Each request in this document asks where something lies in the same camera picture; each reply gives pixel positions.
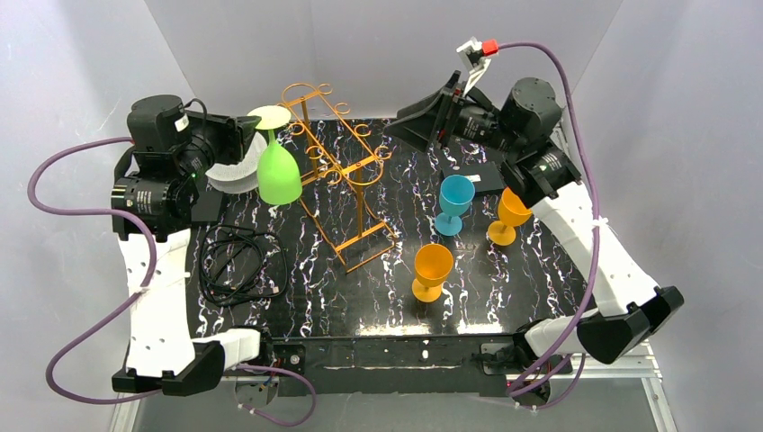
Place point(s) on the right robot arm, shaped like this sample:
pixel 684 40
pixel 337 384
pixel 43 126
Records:
pixel 630 305

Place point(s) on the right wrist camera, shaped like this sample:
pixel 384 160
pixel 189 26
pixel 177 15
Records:
pixel 475 55

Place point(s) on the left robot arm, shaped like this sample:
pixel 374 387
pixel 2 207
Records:
pixel 173 147

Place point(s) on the blue wine glass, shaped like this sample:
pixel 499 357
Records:
pixel 455 197

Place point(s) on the black power brick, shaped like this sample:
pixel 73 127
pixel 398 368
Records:
pixel 208 208

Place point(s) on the black flat box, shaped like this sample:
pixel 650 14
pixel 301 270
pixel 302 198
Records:
pixel 486 177

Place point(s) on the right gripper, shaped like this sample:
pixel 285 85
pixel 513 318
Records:
pixel 445 112

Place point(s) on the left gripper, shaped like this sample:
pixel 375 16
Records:
pixel 220 139

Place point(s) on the orange wine glass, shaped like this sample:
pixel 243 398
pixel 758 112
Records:
pixel 433 264
pixel 512 213

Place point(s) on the green wine glass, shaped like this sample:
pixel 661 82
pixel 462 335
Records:
pixel 278 174

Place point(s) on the white filament spool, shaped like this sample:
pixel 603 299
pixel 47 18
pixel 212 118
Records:
pixel 240 178

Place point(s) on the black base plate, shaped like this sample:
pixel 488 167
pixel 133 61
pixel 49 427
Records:
pixel 481 364

